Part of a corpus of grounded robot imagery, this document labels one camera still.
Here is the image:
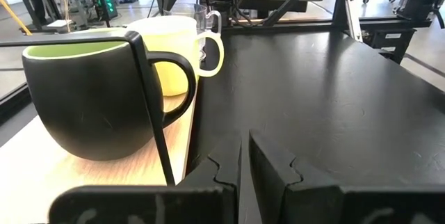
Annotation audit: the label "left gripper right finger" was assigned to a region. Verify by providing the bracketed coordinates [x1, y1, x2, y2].
[248, 129, 344, 224]

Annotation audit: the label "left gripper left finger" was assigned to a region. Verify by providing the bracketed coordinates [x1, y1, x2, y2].
[177, 135, 243, 224]

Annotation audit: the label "pale yellow plastic mug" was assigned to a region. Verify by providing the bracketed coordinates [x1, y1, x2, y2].
[125, 15, 226, 98]

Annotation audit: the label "black computer green lights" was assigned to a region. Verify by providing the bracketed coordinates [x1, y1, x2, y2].
[93, 0, 118, 19]

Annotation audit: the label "black box white labels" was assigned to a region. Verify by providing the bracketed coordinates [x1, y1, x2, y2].
[361, 27, 417, 65]

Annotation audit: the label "yellow diagonal bar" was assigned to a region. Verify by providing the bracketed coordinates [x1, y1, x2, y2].
[0, 0, 33, 36]

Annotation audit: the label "silver aluminium bracket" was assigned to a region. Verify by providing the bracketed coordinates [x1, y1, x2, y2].
[343, 0, 363, 42]

